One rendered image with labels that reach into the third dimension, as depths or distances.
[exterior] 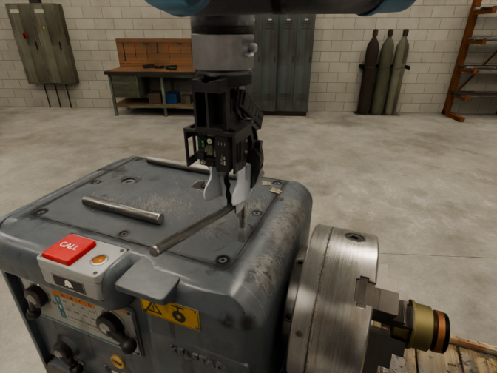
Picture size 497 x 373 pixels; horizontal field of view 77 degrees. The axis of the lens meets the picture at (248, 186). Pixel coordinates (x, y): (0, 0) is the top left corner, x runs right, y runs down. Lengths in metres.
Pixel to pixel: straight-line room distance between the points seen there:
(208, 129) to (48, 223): 0.45
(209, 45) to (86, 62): 7.67
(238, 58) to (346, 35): 6.75
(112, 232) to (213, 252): 0.21
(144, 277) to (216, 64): 0.33
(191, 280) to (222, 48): 0.33
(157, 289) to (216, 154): 0.23
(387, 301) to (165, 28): 6.99
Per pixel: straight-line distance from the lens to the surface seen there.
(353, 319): 0.58
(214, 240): 0.58
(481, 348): 1.04
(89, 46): 7.95
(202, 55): 0.39
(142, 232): 0.63
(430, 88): 7.79
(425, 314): 0.72
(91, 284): 0.58
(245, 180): 0.46
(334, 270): 0.59
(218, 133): 0.38
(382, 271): 0.80
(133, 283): 0.53
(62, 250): 0.62
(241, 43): 0.39
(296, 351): 0.62
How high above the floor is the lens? 1.60
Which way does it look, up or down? 27 degrees down
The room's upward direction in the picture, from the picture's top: straight up
